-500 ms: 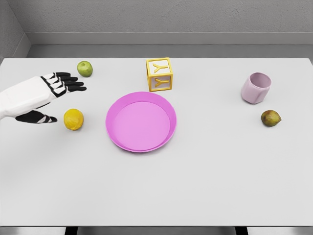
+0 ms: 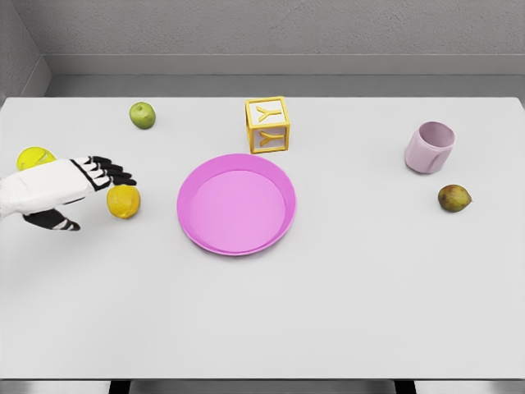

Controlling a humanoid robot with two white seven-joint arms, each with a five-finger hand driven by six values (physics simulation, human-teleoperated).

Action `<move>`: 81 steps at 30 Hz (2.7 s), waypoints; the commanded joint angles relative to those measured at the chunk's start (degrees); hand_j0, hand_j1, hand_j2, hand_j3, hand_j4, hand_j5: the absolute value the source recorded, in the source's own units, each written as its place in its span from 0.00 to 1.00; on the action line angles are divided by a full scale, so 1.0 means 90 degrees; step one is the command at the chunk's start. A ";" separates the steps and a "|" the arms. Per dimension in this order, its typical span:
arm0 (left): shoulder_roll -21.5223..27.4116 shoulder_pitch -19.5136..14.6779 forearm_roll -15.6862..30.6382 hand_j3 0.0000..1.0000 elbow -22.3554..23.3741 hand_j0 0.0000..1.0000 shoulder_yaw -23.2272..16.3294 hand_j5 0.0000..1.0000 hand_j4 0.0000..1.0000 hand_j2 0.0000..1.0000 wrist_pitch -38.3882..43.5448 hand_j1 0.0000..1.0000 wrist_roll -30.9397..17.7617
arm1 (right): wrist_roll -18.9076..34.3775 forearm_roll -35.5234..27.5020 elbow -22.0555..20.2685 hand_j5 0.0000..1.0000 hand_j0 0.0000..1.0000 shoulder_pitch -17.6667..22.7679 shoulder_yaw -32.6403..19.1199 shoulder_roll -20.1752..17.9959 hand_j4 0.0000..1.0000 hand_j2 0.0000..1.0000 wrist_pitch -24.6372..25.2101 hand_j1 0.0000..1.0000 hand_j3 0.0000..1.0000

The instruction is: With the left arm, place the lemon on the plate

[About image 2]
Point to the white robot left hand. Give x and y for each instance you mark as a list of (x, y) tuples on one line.
[(53, 182)]

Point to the yellow lemon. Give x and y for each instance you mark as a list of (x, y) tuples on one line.
[(123, 202)]

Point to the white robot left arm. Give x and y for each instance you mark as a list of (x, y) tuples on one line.
[(5, 195)]

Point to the pink round plate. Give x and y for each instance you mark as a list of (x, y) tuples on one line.
[(236, 204)]

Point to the yellow tennis ball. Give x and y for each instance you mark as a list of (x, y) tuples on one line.
[(32, 158)]

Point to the green apple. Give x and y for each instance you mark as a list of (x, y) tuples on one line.
[(142, 115)]

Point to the yellow letter Y block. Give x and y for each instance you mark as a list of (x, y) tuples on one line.
[(268, 125)]

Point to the pale purple cup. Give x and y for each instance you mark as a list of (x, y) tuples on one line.
[(429, 147)]

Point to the green brown pear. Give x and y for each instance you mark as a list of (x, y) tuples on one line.
[(453, 198)]

